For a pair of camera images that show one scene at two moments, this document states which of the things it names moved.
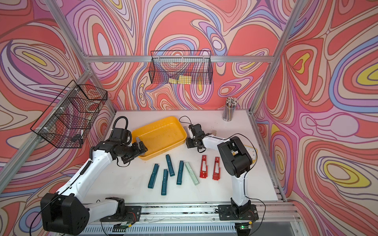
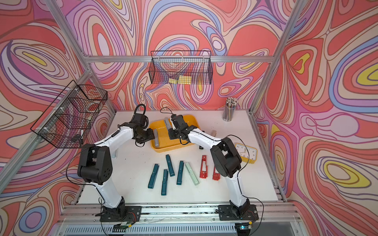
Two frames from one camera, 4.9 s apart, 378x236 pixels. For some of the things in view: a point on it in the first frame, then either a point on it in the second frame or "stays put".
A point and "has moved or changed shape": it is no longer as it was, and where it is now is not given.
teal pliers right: x=180 y=173 stays put
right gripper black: x=188 y=142 to x=171 y=134
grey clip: x=138 y=140 has moved or changed shape
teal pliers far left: x=150 y=185 stays put
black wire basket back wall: x=180 y=67 stays put
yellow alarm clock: x=252 y=152 stays put
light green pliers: x=192 y=173 stays put
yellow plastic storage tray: x=160 y=136 has moved or changed shape
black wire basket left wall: x=68 y=123 stays put
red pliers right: x=217 y=171 stays put
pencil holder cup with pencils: x=229 y=109 stays put
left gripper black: x=137 y=151 to x=151 y=136
